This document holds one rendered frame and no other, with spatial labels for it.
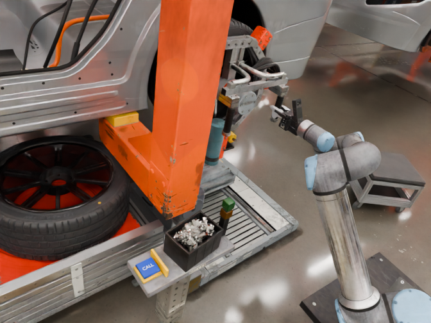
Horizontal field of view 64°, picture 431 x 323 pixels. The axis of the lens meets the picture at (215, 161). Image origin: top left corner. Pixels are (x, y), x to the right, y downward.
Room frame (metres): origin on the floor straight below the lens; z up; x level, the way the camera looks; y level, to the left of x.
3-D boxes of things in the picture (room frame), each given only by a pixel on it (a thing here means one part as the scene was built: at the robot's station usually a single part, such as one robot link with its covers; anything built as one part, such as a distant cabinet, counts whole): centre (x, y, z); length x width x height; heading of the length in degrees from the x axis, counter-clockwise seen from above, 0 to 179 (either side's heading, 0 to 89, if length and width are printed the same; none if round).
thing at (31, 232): (1.18, 0.71, 0.39); 0.66 x 0.66 x 0.24
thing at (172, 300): (0.90, 0.07, 0.21); 0.10 x 0.10 x 0.42; 45
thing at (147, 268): (0.80, 0.17, 0.47); 0.07 x 0.07 x 0.02; 45
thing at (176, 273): (0.92, 0.05, 0.44); 0.43 x 0.17 x 0.03; 135
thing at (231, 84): (1.55, 0.01, 1.03); 0.19 x 0.18 x 0.11; 45
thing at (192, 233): (0.95, 0.02, 0.51); 0.20 x 0.14 x 0.13; 144
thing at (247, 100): (1.66, -0.03, 0.85); 0.21 x 0.14 x 0.14; 45
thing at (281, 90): (1.69, -0.24, 0.93); 0.09 x 0.05 x 0.05; 45
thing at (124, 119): (1.48, 0.52, 0.71); 0.14 x 0.14 x 0.05; 45
